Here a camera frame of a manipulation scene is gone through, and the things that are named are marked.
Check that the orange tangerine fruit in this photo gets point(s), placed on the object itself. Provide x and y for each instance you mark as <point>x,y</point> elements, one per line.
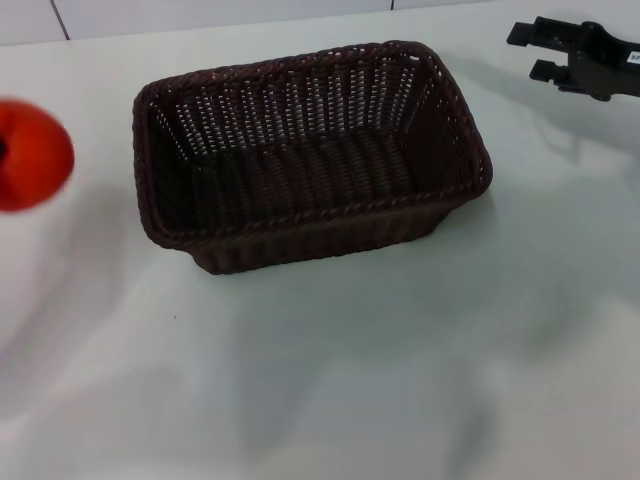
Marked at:
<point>35,160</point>

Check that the dark woven rectangular basket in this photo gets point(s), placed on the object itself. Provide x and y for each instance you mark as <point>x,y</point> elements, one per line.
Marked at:
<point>310,165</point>

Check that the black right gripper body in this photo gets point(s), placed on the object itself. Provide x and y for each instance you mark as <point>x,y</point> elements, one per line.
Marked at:
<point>602,67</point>

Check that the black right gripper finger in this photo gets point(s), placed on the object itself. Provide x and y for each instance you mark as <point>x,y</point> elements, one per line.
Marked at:
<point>547,34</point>
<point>550,71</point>

